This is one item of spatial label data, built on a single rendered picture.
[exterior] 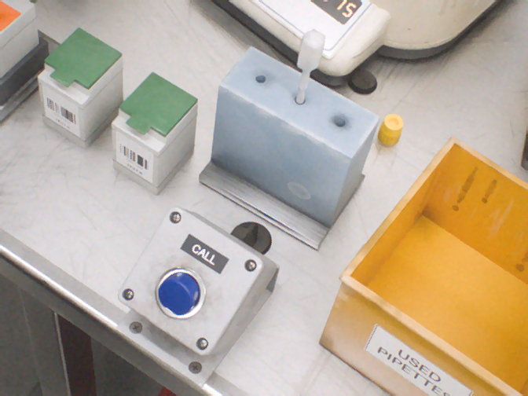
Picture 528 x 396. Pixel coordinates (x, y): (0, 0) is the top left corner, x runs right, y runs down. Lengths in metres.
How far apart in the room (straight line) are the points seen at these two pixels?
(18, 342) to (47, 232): 0.93
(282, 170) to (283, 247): 0.06
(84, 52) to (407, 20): 0.25
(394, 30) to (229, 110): 0.18
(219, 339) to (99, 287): 0.11
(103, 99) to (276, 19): 0.15
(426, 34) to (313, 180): 0.18
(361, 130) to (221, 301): 0.14
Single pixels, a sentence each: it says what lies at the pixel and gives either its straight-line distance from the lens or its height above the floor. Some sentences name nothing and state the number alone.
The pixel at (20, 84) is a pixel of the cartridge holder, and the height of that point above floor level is 0.89.
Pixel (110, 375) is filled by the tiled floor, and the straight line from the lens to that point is 1.62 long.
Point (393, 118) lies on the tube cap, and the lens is 0.77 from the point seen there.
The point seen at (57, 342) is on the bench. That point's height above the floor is 0.70.
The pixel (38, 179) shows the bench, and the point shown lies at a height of 0.88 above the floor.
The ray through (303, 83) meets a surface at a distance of 0.65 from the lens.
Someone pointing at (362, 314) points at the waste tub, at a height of 0.95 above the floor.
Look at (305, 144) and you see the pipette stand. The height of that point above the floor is 0.96.
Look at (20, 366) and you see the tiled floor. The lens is 1.63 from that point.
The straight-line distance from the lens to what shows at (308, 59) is 0.62.
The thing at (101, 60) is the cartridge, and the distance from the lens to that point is 0.72.
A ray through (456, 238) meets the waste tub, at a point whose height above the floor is 0.88.
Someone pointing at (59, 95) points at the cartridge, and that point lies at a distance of 0.72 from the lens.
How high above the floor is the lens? 1.50
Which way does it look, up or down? 58 degrees down
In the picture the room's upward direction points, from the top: 12 degrees clockwise
